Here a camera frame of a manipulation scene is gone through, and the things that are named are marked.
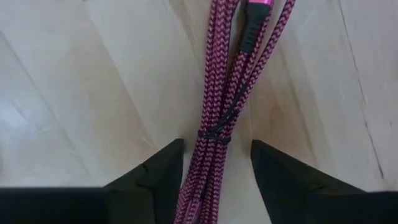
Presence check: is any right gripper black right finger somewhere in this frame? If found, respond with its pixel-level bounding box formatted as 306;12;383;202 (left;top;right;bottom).
250;139;398;224

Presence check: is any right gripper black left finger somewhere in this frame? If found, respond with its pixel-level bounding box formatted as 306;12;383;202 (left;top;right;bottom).
0;138;185;224

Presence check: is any magenta braided USB cable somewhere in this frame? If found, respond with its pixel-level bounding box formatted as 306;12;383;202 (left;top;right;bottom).
173;0;297;224

